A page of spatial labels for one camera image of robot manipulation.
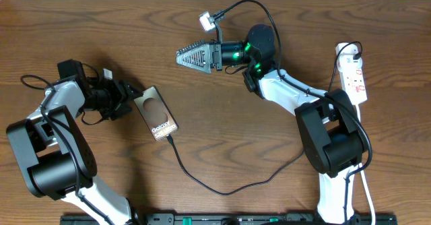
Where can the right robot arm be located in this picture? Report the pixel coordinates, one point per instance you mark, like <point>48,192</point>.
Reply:
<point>332,136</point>

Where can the black mounting rail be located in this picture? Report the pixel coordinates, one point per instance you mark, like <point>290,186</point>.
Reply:
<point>190,219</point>

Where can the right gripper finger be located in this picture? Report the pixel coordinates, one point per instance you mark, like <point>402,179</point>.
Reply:
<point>196,47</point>
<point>197,61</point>

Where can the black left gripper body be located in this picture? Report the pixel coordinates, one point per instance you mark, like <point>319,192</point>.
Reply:
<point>114,96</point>

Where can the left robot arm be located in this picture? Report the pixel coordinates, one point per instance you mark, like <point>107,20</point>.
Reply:
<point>54,157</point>

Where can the white USB charger plug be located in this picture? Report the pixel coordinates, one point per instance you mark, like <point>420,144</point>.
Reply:
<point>346,48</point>

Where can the white power strip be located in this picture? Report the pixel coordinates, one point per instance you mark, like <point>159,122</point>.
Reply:
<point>352,78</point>

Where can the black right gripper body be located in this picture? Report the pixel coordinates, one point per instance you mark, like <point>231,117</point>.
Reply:
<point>217,50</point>

